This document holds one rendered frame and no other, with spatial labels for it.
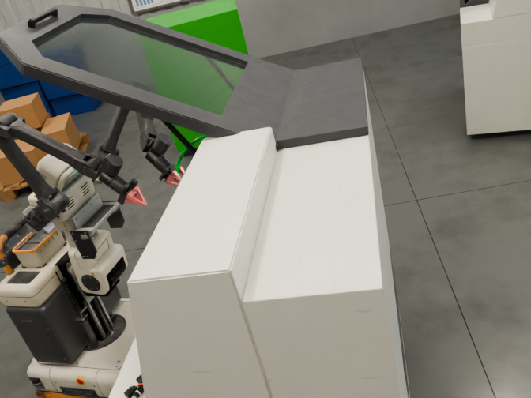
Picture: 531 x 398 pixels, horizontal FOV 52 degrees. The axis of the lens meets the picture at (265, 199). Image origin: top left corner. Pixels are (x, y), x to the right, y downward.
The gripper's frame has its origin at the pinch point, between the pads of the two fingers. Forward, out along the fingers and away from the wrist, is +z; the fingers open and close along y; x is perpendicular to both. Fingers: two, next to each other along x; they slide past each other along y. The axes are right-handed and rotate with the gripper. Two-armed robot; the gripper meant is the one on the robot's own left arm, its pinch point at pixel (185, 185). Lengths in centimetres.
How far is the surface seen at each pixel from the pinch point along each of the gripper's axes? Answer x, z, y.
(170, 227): -45, 22, -81
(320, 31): 75, -122, 642
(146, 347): -29, 37, -97
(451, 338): 10, 141, 75
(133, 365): 20, 35, -64
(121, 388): 20, 38, -72
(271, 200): -54, 34, -57
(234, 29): 44, -120, 303
